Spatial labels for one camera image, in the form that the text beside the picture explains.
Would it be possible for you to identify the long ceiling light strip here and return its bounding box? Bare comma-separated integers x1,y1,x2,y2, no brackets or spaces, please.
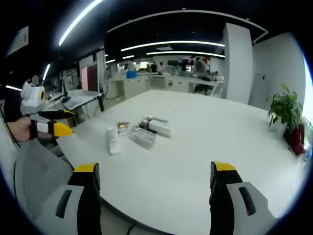
58,0,106,47

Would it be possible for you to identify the black cable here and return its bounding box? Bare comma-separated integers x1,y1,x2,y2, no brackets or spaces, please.
0,104,22,148

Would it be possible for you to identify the white skincare pump bottle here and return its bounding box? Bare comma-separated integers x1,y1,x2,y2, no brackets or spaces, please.
139,117,176,138

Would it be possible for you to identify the white office desk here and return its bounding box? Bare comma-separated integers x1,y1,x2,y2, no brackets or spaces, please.
48,88,103,118

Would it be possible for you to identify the ceiling air conditioner panel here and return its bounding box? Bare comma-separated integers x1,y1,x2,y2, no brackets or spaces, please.
6,26,29,57

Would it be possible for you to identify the potted green plant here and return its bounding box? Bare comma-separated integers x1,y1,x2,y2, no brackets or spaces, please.
266,84,307,157

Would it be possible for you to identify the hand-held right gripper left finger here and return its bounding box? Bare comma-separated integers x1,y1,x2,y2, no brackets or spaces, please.
36,163,102,235

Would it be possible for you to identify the person's left hand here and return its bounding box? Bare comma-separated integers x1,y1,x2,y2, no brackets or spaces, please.
11,117,39,142

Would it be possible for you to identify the white skincare tube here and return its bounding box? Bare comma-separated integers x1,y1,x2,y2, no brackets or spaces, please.
106,126,121,155

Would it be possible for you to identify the grey wall door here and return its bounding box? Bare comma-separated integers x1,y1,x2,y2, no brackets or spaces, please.
248,72,272,111

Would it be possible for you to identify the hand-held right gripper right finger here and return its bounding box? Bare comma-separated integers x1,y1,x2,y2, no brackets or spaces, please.
209,161,282,235

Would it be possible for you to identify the gold foil skincare sachet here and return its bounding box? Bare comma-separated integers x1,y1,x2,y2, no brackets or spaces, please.
116,121,131,131

